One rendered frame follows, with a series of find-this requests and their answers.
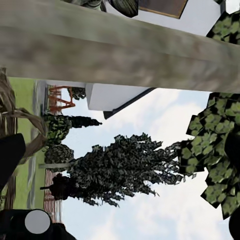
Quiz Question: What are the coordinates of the wicker basket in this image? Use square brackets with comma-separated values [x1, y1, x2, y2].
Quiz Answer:
[0, 67, 49, 240]

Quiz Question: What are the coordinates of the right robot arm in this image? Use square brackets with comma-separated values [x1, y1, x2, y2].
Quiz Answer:
[0, 208, 78, 240]

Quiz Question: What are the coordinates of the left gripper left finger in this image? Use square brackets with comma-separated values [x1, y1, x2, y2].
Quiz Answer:
[0, 133, 26, 193]

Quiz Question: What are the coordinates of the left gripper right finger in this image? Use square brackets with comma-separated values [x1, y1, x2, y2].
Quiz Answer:
[224, 132, 240, 173]

